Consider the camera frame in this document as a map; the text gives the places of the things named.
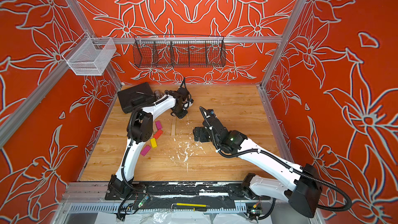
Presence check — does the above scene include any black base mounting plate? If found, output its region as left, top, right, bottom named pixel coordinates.
left=105, top=179, right=260, bottom=200

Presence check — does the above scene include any black wire basket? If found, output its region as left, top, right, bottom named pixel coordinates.
left=132, top=35, right=227, bottom=68

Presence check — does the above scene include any yellow block lower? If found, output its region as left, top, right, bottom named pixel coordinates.
left=150, top=138, right=158, bottom=149

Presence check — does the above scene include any black plastic tool case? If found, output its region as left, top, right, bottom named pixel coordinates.
left=118, top=83, right=156, bottom=114

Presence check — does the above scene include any white wire basket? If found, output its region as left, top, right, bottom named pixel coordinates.
left=61, top=32, right=117, bottom=76

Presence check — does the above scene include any magenta block near arm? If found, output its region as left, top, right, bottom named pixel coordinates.
left=155, top=120, right=163, bottom=130

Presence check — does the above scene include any red block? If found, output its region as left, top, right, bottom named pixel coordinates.
left=153, top=129, right=163, bottom=140

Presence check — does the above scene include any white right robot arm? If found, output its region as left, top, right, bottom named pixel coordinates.
left=193, top=107, right=322, bottom=218

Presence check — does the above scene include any black corrugated cable conduit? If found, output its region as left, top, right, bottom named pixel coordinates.
left=198, top=105, right=353, bottom=212

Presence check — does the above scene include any magenta block front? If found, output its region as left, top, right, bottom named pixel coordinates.
left=140, top=145, right=151, bottom=157

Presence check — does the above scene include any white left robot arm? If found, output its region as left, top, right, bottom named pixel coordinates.
left=114, top=82, right=193, bottom=190

